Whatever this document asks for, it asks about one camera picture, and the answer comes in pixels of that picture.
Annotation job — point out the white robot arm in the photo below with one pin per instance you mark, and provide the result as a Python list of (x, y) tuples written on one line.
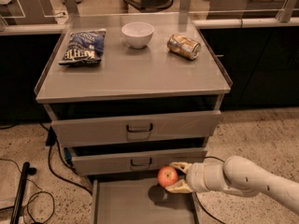
[(236, 176)]

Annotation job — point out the white ceramic bowl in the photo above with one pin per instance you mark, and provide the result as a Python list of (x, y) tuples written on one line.
[(137, 34)]

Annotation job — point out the top grey drawer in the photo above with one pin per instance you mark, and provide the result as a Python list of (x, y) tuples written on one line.
[(129, 129)]

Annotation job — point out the black pole on floor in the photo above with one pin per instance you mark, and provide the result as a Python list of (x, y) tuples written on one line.
[(25, 171)]

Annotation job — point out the grey drawer cabinet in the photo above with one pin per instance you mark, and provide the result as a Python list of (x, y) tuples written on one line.
[(133, 82)]

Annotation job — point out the middle grey drawer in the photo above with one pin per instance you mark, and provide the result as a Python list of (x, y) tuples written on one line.
[(135, 161)]

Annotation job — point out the crushed metallic soda can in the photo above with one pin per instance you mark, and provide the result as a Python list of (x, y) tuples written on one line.
[(184, 46)]

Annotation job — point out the red apple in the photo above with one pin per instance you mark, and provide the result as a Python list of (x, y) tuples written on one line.
[(167, 176)]

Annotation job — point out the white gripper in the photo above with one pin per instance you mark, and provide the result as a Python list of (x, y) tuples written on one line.
[(197, 176)]

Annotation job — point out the bottom grey open drawer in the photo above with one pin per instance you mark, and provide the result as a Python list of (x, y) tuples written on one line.
[(141, 201)]

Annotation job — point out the blue kettle chips bag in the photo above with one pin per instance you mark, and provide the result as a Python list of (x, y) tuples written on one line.
[(85, 48)]

